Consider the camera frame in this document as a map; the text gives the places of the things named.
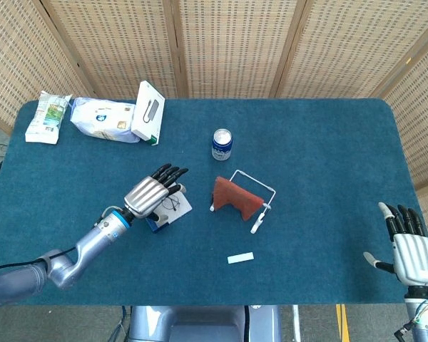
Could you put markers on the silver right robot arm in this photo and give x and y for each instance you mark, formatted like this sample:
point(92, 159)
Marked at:
point(424, 320)

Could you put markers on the woven wood-framed folding screen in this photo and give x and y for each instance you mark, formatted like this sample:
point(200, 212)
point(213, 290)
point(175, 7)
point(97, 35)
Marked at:
point(235, 46)

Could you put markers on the blue folding glasses case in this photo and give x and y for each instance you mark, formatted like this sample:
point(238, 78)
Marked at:
point(182, 211)

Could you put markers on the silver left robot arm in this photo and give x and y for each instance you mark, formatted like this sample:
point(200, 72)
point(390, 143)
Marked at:
point(92, 242)

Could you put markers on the green white snack packet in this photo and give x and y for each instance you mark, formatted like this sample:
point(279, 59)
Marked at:
point(44, 121)

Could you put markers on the white flat rectangular block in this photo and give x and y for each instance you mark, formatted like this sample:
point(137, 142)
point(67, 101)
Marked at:
point(240, 258)

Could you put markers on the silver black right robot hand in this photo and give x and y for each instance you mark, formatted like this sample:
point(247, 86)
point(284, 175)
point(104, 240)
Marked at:
point(413, 256)

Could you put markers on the black-framed eyeglasses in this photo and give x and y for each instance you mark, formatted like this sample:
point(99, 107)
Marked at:
point(171, 203)

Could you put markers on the white adapter product box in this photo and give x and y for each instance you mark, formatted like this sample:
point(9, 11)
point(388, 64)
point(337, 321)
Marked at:
point(146, 114)

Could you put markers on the grey blue robot torso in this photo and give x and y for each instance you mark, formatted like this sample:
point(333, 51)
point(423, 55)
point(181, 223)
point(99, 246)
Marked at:
point(199, 324)

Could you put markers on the rust red cloth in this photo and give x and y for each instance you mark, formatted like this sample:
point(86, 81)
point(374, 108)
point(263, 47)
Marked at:
point(235, 197)

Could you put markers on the white table leg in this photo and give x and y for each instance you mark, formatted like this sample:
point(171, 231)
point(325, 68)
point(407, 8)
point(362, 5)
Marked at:
point(296, 324)

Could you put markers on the blue felt table cover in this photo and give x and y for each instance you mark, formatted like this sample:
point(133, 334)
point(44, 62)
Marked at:
point(306, 160)

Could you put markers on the pale blue tissue pack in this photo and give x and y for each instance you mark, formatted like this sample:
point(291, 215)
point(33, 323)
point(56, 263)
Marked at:
point(100, 121)

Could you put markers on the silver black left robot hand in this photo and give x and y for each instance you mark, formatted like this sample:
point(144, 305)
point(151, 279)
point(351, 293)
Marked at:
point(146, 196)

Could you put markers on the white metal towel rack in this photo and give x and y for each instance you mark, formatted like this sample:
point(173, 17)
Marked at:
point(257, 223)

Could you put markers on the blue drink can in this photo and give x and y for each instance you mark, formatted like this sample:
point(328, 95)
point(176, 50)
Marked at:
point(222, 147)

